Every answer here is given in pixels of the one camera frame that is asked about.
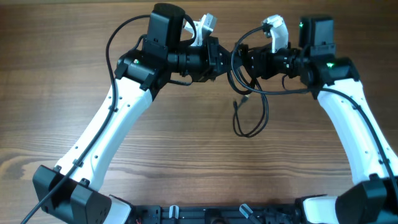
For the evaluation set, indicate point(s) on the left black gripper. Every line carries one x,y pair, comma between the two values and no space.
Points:
213,51

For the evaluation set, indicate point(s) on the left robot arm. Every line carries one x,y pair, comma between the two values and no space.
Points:
173,43

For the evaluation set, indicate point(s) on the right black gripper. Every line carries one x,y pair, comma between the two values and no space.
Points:
263,60

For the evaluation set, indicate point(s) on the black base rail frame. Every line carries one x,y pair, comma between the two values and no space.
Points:
279,213

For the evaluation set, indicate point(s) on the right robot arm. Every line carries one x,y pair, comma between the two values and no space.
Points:
335,83

